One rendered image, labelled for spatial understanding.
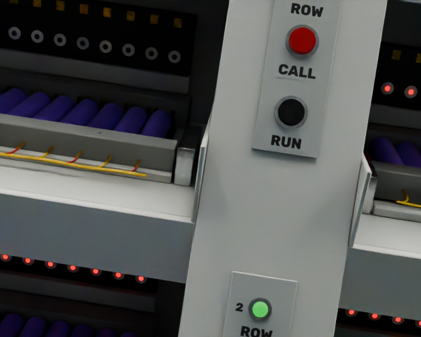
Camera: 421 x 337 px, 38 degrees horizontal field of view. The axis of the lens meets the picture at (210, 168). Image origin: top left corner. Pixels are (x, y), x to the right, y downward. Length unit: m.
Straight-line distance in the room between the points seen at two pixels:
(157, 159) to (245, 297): 0.11
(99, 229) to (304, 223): 0.13
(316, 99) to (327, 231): 0.08
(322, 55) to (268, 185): 0.09
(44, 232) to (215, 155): 0.12
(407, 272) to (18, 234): 0.24
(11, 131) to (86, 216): 0.09
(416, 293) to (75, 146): 0.24
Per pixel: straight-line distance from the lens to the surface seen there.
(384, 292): 0.40
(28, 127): 0.44
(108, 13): 0.54
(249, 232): 0.37
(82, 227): 0.39
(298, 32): 0.37
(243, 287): 0.38
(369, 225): 0.41
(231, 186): 0.37
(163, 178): 0.42
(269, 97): 0.37
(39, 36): 0.57
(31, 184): 0.41
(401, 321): 0.57
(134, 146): 0.42
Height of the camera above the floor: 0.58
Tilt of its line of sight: 2 degrees down
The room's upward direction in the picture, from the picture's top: 9 degrees clockwise
